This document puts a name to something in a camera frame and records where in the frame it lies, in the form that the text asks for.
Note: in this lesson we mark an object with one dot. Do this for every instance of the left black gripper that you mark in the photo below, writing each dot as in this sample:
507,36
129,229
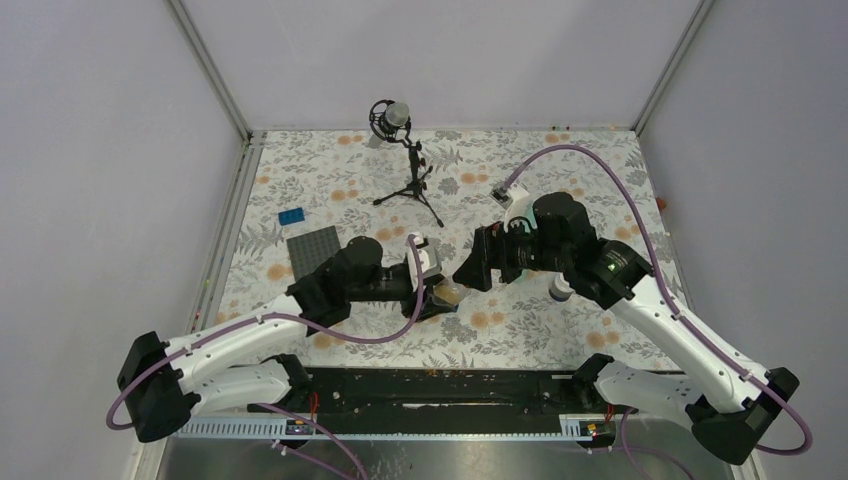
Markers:
430,303

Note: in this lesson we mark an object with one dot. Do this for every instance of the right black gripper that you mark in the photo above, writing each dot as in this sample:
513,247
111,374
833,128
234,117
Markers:
476,271

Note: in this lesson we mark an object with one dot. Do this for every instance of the white pill bottle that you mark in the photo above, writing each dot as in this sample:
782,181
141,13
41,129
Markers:
560,289

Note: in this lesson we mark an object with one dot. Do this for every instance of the amber glass pill bottle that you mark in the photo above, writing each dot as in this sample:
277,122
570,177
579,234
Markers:
451,293

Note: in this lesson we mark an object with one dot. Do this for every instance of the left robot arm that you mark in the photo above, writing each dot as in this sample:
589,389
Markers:
163,383

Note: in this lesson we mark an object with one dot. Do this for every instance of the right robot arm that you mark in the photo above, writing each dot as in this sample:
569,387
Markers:
726,400

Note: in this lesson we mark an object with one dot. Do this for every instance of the grey lego baseplate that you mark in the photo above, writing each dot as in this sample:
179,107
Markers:
309,250

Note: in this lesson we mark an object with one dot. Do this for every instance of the blue lego brick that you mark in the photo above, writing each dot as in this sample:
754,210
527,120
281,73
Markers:
291,216

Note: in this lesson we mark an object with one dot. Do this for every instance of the floral table mat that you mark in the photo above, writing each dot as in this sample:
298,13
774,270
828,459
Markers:
345,179

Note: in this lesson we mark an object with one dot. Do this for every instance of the black base frame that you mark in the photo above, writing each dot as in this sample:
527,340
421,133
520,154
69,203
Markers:
430,401

